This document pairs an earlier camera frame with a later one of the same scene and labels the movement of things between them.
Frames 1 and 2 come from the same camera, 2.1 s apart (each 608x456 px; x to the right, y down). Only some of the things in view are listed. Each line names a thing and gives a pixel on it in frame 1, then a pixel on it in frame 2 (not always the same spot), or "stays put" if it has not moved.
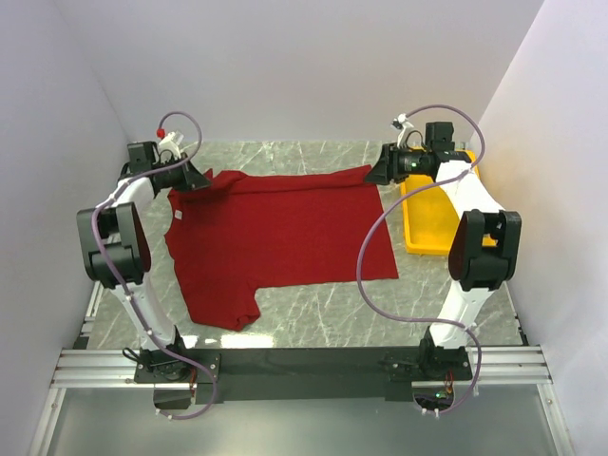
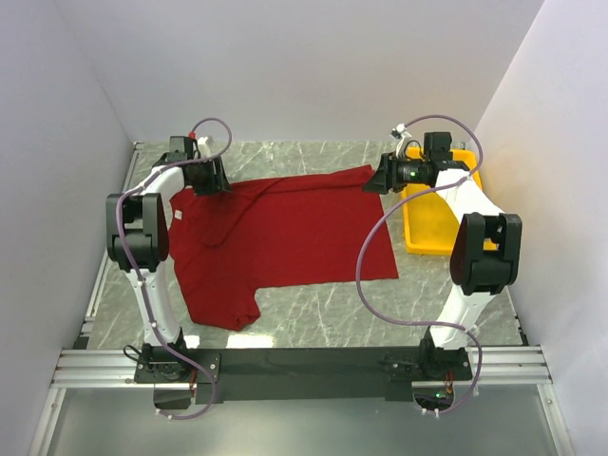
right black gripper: (388, 163) -> (387, 177)
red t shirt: (274, 226) stays put
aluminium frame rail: (493, 367) stays put
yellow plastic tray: (430, 217) stays put
